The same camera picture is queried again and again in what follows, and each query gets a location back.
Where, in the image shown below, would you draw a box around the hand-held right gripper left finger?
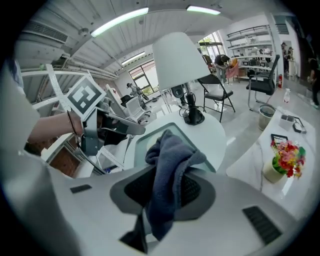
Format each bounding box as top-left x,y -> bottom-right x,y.
109,165 -> 156,216

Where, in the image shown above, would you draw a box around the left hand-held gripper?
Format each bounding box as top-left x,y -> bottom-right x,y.
66,75 -> 147,157

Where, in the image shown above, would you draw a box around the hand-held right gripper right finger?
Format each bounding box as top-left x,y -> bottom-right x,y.
173,166 -> 217,222

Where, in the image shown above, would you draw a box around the dark blue cloth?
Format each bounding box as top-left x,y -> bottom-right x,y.
144,129 -> 208,242

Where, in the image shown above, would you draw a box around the person's left forearm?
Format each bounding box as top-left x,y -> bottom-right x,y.
26,109 -> 85,151

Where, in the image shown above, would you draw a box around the white mesh office chair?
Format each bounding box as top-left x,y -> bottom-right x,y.
125,96 -> 152,121

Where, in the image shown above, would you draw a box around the teal tray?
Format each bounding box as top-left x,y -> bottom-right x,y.
134,122 -> 217,173

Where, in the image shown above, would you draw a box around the large window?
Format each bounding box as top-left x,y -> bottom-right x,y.
128,59 -> 161,97

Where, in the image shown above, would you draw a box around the black wrist bands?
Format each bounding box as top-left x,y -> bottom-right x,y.
66,109 -> 82,141

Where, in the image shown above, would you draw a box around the white marble table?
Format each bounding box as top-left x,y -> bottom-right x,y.
226,106 -> 317,221

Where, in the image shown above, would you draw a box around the ceiling tube light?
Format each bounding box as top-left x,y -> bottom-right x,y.
90,7 -> 150,38
186,4 -> 222,16
121,51 -> 146,65

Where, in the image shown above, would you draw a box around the white lamp shade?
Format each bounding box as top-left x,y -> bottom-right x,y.
151,31 -> 212,126

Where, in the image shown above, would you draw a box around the black folding chair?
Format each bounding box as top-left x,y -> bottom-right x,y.
197,74 -> 236,123

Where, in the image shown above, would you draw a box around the potted colourful flowers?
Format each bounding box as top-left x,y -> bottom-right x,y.
262,139 -> 307,184

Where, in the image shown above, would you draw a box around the mesh waste bin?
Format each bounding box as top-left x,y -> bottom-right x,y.
257,104 -> 277,131

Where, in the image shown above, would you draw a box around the small white box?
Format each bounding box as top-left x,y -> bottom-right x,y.
279,114 -> 296,131

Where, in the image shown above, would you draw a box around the pink chair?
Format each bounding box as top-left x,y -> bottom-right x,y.
226,58 -> 241,81

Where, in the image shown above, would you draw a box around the ceiling air conditioner unit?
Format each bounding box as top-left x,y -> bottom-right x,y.
22,21 -> 69,45

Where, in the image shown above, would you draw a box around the black cantilever chair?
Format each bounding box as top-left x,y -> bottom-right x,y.
246,54 -> 281,113

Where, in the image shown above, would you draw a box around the white storage shelf unit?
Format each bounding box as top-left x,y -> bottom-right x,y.
226,24 -> 276,73

